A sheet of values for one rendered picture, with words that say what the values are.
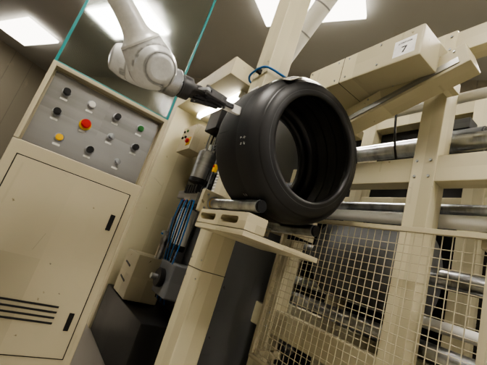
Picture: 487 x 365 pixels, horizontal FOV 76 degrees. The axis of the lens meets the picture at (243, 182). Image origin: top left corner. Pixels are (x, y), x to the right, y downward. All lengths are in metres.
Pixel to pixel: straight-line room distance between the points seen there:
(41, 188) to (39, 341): 0.62
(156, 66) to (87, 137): 0.88
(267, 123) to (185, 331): 0.90
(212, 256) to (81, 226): 0.59
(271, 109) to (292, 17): 0.90
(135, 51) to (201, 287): 0.96
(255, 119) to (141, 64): 0.43
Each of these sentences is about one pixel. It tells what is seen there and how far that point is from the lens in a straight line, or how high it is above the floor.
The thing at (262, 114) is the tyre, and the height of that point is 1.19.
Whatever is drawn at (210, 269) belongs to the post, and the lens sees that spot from 1.40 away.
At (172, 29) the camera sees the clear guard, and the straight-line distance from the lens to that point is 1.89.
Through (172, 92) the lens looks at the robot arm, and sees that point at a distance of 1.02.
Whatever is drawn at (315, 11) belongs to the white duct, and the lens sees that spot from 2.35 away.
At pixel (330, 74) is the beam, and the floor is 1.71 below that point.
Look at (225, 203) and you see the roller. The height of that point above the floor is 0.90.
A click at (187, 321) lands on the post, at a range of 1.42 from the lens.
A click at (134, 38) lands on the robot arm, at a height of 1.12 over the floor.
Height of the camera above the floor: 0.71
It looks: 14 degrees up
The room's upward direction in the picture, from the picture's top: 18 degrees clockwise
